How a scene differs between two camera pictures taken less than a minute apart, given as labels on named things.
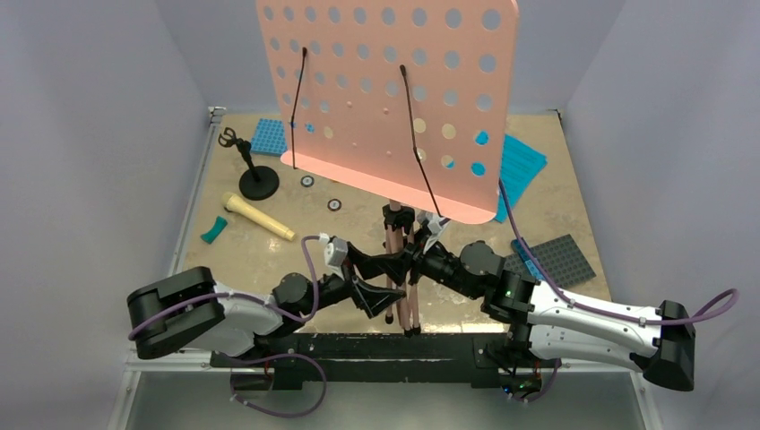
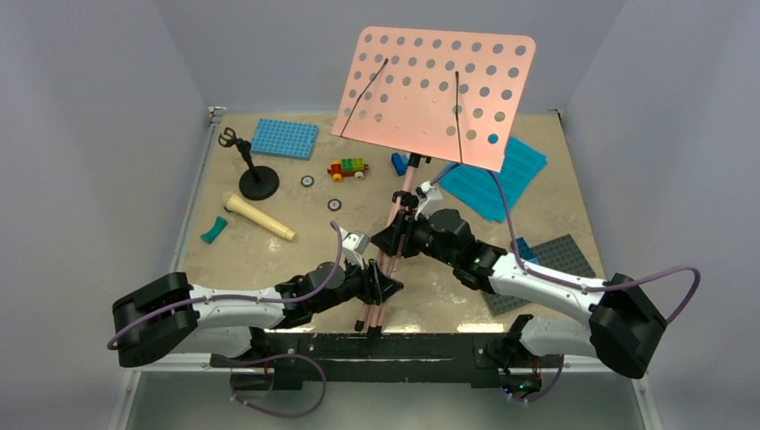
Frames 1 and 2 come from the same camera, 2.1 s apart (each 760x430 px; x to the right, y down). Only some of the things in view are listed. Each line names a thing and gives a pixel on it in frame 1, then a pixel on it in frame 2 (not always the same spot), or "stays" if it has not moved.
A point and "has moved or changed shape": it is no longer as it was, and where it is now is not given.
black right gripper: (420, 261) to (392, 236)
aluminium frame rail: (178, 362) stays
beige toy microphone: (234, 202) stays
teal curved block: (209, 236) stays
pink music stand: (408, 102) has moved or changed shape
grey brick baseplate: (561, 258) stays
